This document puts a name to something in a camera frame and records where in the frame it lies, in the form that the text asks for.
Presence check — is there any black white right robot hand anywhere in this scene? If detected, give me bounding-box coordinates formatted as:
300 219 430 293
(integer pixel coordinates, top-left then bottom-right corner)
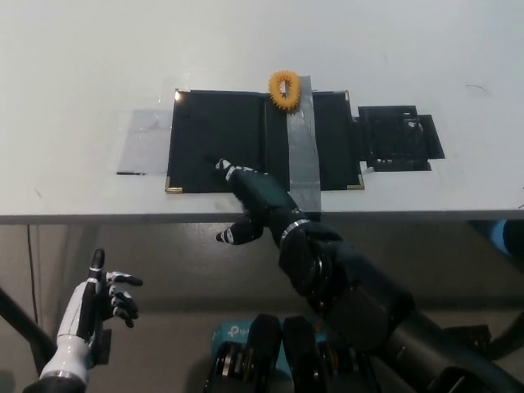
202 156 309 247

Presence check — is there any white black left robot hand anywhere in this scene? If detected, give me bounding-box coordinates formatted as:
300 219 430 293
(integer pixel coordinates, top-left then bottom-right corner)
39 247 144 380

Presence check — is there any black USC diary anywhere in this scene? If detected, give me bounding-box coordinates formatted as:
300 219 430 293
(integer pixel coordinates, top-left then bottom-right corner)
164 87 367 195

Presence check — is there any black ribbed right robot block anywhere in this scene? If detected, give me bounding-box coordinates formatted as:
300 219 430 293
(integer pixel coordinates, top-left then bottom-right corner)
282 314 372 393

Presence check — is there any black ribbed robot block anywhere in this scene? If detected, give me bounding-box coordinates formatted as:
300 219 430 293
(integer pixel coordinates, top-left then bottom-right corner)
282 314 372 393
202 313 284 393

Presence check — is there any black ribbed left robot block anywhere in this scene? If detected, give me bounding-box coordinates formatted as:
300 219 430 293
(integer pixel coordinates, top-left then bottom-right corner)
202 313 284 393

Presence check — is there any black slanted leg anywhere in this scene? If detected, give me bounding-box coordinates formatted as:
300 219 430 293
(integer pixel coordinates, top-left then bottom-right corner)
0 286 57 362

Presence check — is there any clear plastic tape sheet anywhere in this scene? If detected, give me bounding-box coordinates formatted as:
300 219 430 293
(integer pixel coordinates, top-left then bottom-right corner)
115 107 174 177

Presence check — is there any teal TP-Link box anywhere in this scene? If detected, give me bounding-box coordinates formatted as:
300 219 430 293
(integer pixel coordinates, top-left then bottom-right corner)
210 319 329 376

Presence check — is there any blue round object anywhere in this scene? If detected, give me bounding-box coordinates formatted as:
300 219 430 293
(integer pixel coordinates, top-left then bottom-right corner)
488 219 524 260

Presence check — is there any black curved base leg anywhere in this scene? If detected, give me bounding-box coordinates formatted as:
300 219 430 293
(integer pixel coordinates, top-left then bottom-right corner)
488 309 524 362

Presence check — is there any grey duct tape strip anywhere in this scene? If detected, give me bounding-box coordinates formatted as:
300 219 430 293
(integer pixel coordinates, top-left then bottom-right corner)
283 75 325 215

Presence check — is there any thin black cable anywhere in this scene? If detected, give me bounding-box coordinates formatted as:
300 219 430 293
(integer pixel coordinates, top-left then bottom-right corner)
25 224 41 325

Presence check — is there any orange spiky ring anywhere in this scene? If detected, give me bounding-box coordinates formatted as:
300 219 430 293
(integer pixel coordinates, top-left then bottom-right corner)
267 70 304 114

